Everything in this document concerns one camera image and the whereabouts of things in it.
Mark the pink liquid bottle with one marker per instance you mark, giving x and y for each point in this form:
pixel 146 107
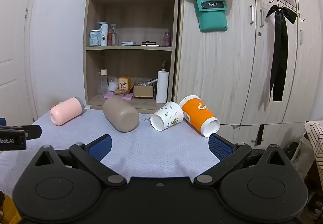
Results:
pixel 166 39

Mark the taupe plastic cup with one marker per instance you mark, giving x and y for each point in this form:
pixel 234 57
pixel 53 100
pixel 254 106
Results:
pixel 121 114

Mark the white leaf print paper cup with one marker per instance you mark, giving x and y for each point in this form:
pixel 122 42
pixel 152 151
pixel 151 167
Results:
pixel 168 115

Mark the white quilted table cover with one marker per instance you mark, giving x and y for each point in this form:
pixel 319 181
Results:
pixel 151 148

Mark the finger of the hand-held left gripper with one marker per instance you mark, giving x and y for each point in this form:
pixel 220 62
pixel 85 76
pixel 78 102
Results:
pixel 33 131

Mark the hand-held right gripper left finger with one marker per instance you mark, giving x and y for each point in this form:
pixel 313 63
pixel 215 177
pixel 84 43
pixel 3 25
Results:
pixel 101 147

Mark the orange paper cup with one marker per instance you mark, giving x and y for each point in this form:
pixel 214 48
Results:
pixel 199 112

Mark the wooden open shelf unit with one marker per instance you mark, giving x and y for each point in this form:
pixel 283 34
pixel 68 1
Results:
pixel 131 19

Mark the teal label jar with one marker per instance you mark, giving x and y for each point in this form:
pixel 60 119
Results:
pixel 94 39

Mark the crumpled white paper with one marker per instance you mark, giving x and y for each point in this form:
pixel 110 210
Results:
pixel 113 85

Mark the white pump bottle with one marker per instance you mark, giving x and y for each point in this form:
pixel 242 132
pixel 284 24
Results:
pixel 104 35

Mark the teal Redmi box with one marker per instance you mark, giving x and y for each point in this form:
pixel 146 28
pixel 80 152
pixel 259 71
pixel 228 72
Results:
pixel 213 20

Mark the yellow box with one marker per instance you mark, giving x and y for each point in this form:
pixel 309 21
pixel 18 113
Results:
pixel 8 210

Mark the pink sponge pack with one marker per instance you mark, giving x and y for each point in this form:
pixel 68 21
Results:
pixel 128 97
pixel 108 95

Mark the cardboard box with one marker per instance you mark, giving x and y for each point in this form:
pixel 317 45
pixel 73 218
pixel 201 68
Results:
pixel 143 92

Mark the small floral wooden box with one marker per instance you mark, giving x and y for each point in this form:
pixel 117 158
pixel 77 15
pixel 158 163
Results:
pixel 125 83

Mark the clear bottle with cream cap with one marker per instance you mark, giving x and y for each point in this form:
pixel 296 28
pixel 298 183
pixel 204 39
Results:
pixel 103 82

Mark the white paper towel roll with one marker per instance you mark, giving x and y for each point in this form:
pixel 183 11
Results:
pixel 162 87

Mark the geometric pattern box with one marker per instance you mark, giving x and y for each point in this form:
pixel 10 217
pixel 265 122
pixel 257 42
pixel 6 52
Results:
pixel 315 138

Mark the pink plastic cup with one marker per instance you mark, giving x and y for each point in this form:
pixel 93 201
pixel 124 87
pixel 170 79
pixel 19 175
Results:
pixel 64 111

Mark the black ribbon bow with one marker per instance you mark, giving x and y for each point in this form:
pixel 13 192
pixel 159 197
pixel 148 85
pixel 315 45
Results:
pixel 279 49

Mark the wooden wardrobe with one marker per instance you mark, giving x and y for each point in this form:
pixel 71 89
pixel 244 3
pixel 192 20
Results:
pixel 217 62

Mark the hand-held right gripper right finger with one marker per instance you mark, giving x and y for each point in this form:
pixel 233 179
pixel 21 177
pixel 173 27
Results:
pixel 219 147

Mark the small white tin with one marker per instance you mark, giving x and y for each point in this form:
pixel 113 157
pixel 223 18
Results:
pixel 128 43

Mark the red liquid bottle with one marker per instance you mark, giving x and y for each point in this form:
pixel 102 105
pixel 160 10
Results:
pixel 112 37

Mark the white door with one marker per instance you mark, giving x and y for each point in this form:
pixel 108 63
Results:
pixel 12 37

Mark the white plastic bag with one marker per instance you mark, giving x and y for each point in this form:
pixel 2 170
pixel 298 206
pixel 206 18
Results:
pixel 306 155

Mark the flat black case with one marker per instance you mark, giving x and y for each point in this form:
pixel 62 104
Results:
pixel 150 43

